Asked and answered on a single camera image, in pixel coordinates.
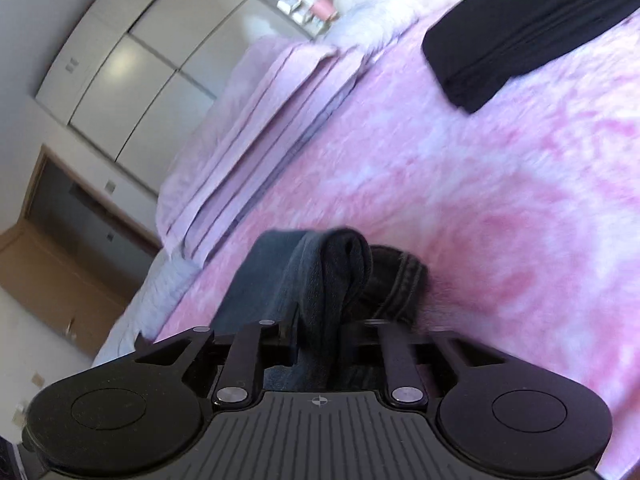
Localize wooden door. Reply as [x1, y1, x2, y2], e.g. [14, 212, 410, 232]
[1, 148, 160, 356]

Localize folded lilac quilt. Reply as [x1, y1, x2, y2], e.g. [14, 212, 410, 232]
[156, 36, 371, 266]

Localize pink floral blanket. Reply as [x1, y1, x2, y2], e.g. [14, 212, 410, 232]
[162, 6, 639, 479]

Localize light blue striped sheet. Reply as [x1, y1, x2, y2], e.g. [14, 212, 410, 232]
[92, 249, 202, 367]

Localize dark grey jeans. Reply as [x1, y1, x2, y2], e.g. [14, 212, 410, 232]
[210, 228, 428, 392]

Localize white wardrobe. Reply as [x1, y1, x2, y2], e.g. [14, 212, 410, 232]
[36, 0, 294, 192]

